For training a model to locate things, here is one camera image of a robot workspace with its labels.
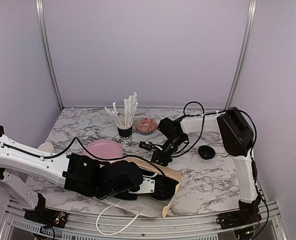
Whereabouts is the black cup holding straws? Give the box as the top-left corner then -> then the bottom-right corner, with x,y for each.
117,125 -> 133,141

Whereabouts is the stack of white paper cups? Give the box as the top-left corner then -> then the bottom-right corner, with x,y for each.
37,142 -> 54,153

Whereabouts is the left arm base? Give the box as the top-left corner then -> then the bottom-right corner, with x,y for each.
24,193 -> 67,229

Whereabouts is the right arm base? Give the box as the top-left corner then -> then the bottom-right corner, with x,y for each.
216,197 -> 262,230

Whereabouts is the brown paper bag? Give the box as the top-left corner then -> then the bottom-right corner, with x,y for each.
95,156 -> 182,236

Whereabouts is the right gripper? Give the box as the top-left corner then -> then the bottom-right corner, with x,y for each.
149,135 -> 185,173

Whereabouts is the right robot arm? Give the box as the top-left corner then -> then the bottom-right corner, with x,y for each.
168,130 -> 240,216

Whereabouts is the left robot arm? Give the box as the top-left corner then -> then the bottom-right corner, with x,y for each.
0,126 -> 143,223

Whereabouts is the pink plate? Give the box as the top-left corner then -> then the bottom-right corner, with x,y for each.
86,139 -> 123,159

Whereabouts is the red patterned bowl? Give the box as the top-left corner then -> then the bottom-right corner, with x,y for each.
134,117 -> 157,135

